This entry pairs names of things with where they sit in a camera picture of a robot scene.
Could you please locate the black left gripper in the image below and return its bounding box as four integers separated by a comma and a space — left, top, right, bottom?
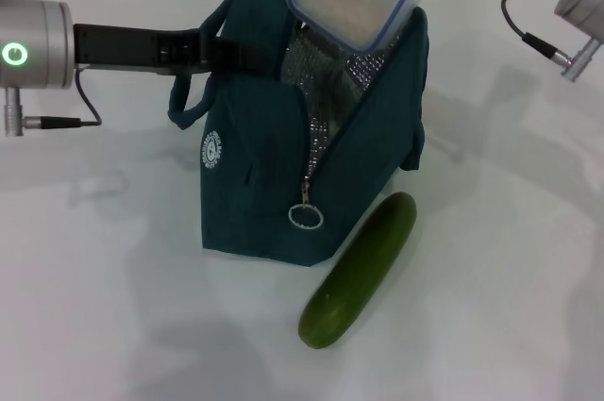
73, 22, 277, 78

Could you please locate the left arm cable with connector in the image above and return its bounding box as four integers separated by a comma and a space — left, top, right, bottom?
3, 68, 104, 138

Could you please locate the dark teal insulated lunch bag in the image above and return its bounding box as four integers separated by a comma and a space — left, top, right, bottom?
167, 0, 430, 269

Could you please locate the green cucumber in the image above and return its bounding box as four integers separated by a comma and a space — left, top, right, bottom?
297, 192, 418, 351

